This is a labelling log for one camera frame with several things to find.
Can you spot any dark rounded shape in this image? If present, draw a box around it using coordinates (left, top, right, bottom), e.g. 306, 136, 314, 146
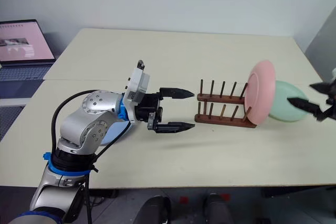
135, 195, 172, 224
204, 193, 236, 224

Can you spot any grey board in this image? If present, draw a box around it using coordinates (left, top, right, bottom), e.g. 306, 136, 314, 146
305, 11, 336, 80

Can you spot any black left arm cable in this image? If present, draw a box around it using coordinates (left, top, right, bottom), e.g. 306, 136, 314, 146
51, 89, 132, 224

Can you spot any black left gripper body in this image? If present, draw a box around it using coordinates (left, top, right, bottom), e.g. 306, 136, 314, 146
134, 92, 164, 131

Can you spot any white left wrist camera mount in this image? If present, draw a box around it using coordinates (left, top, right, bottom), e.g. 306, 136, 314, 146
122, 60, 151, 125

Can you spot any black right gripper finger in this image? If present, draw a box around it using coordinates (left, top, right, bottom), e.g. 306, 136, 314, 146
309, 82, 333, 94
287, 97, 327, 123

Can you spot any wooden dish rack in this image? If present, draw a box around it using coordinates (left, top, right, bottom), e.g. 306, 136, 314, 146
194, 79, 257, 129

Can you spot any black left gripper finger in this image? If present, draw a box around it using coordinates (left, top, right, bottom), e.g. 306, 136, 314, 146
159, 87, 195, 101
153, 121, 196, 134

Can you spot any open grey laptop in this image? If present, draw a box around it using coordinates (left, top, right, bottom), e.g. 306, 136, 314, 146
0, 19, 57, 81

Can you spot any pink plate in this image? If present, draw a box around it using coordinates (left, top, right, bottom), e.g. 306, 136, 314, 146
243, 59, 277, 126

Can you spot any light blue plate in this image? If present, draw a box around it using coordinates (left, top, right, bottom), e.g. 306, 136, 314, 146
100, 120, 132, 146

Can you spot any green plate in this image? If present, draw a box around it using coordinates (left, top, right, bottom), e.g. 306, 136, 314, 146
267, 80, 309, 123

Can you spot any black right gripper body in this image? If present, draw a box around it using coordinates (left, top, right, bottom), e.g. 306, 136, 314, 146
321, 79, 336, 120

